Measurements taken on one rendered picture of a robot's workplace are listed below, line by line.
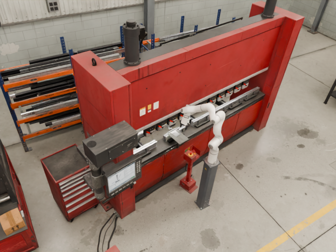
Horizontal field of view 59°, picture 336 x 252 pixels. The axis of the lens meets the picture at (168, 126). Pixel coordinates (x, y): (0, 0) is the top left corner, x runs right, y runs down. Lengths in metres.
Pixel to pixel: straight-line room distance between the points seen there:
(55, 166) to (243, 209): 2.85
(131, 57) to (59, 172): 1.74
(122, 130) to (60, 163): 1.36
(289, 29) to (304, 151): 2.36
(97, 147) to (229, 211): 2.67
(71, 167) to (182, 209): 1.81
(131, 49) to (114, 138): 0.97
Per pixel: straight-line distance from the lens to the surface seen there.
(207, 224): 4.70
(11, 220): 3.66
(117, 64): 3.40
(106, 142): 2.93
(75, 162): 4.12
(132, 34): 3.20
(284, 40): 5.34
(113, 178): 3.19
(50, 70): 5.08
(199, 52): 3.90
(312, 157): 6.22
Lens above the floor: 3.99
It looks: 41 degrees down
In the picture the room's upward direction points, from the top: 4 degrees clockwise
